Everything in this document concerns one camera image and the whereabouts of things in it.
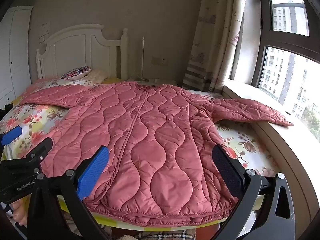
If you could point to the person's left hand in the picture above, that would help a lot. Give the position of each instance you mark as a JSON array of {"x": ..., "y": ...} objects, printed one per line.
[{"x": 20, "y": 212}]

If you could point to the pink quilted jacket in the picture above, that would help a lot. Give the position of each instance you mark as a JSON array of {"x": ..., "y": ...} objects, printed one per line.
[{"x": 155, "y": 130}]

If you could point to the embroidered round pillow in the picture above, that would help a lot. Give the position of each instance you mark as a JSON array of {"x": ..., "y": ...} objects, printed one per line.
[{"x": 76, "y": 72}]

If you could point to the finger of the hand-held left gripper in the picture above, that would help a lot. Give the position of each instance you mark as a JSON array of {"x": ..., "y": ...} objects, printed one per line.
[
  {"x": 11, "y": 135},
  {"x": 40, "y": 148}
]

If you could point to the thin white pole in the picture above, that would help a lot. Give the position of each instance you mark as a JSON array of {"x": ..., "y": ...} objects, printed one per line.
[{"x": 143, "y": 57}]

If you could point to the dark framed window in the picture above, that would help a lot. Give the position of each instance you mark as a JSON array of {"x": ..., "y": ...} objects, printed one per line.
[{"x": 287, "y": 55}]

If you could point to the printed beige curtain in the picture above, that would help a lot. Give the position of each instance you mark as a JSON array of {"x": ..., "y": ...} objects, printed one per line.
[{"x": 215, "y": 42}]

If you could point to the wall socket panel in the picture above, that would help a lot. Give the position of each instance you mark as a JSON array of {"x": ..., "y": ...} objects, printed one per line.
[{"x": 159, "y": 61}]

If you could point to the floral bed blanket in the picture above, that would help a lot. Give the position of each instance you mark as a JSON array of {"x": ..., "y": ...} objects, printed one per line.
[{"x": 32, "y": 120}]

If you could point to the white wardrobe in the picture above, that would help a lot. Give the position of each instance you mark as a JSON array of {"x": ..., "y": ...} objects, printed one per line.
[{"x": 12, "y": 55}]

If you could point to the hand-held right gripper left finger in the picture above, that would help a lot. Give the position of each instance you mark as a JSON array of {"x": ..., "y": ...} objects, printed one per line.
[{"x": 93, "y": 172}]

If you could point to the white wooden headboard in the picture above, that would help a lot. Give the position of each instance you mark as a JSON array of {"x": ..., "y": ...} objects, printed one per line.
[{"x": 75, "y": 52}]

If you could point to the beige windowsill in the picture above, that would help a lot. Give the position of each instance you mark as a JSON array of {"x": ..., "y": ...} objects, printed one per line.
[{"x": 250, "y": 91}]

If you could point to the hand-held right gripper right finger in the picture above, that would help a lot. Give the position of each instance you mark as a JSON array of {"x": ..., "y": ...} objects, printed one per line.
[{"x": 228, "y": 173}]

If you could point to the cream fluffy pillow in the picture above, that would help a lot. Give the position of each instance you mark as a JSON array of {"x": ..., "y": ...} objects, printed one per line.
[{"x": 98, "y": 75}]

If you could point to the plaid pants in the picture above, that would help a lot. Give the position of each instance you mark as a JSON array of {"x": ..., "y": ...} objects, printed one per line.
[{"x": 162, "y": 235}]

